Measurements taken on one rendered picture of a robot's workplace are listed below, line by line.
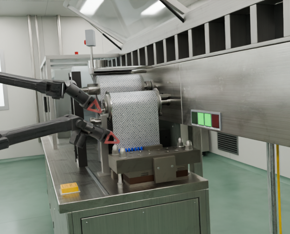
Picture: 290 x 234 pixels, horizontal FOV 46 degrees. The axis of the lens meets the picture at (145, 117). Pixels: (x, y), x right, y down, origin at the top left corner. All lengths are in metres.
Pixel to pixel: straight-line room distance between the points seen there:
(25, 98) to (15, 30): 1.32
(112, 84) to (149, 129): 0.36
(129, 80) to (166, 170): 0.62
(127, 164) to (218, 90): 0.50
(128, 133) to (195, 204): 0.46
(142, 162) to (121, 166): 0.10
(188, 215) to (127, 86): 0.77
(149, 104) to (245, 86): 0.63
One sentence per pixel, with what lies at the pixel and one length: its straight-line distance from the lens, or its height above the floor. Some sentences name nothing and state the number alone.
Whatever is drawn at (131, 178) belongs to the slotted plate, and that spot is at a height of 0.94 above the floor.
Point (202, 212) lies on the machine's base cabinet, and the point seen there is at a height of 0.76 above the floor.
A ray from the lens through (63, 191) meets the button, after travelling 1.54.
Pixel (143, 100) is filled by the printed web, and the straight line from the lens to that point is 1.69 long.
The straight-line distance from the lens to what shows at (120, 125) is 1.66.
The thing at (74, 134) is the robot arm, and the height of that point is 1.13.
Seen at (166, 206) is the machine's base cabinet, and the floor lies 0.81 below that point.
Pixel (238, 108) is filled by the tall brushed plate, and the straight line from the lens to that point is 1.25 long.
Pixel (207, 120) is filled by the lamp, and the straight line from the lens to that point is 1.43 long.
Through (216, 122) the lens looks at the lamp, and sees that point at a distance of 1.37.
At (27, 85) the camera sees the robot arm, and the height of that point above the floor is 1.37.
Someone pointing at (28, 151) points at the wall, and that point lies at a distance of 7.27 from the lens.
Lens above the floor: 1.34
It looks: 5 degrees down
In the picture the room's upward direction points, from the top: 3 degrees counter-clockwise
